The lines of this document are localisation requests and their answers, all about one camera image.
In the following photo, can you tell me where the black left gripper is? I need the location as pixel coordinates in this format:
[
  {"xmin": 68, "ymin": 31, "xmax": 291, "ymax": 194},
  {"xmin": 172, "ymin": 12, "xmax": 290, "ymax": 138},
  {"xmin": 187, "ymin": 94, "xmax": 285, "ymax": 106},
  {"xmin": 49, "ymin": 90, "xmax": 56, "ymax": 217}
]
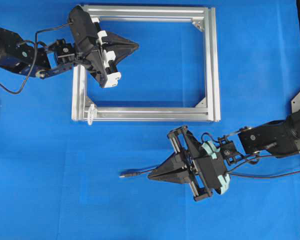
[{"xmin": 68, "ymin": 5, "xmax": 139, "ymax": 88}]

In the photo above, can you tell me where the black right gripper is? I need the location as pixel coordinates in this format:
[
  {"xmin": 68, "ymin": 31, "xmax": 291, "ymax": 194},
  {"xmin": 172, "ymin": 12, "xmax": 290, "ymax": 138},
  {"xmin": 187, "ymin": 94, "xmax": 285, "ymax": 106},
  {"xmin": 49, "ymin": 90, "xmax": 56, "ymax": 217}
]
[{"xmin": 147, "ymin": 125, "xmax": 231, "ymax": 202}]

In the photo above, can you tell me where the black wire with plug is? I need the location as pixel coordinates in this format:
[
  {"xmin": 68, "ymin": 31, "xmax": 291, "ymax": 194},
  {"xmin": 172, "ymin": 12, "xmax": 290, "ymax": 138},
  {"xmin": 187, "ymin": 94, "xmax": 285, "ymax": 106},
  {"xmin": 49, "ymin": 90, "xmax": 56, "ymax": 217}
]
[{"xmin": 119, "ymin": 154, "xmax": 300, "ymax": 180}]

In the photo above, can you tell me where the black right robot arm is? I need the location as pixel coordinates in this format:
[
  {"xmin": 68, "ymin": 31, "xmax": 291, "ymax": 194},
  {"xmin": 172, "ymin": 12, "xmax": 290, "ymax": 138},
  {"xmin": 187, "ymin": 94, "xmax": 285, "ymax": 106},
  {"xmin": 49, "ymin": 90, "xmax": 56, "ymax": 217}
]
[{"xmin": 147, "ymin": 110, "xmax": 300, "ymax": 201}]

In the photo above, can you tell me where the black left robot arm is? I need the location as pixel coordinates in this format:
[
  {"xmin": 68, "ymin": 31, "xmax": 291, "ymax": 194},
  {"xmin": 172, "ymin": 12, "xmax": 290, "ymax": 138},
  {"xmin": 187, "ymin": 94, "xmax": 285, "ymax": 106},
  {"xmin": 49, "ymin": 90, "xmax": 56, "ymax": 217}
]
[{"xmin": 0, "ymin": 5, "xmax": 139, "ymax": 88}]

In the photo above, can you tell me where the silver aluminium extrusion frame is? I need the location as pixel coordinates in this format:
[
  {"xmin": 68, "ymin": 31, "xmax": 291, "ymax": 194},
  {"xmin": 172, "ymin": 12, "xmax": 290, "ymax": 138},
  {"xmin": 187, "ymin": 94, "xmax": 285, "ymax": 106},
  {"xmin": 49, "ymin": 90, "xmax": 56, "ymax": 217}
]
[{"xmin": 71, "ymin": 4, "xmax": 221, "ymax": 125}]

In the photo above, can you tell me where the white string loop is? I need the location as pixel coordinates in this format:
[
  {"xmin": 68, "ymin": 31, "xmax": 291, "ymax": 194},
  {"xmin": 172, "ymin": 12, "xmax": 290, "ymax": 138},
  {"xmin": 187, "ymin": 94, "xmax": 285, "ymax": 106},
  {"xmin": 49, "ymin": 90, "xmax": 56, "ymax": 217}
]
[{"xmin": 86, "ymin": 104, "xmax": 98, "ymax": 126}]

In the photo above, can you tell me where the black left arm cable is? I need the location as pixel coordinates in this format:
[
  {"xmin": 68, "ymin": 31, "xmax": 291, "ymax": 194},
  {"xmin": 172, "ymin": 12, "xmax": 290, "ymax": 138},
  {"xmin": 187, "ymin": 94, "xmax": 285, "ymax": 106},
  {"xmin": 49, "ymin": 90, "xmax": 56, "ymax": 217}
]
[{"xmin": 0, "ymin": 21, "xmax": 75, "ymax": 95}]

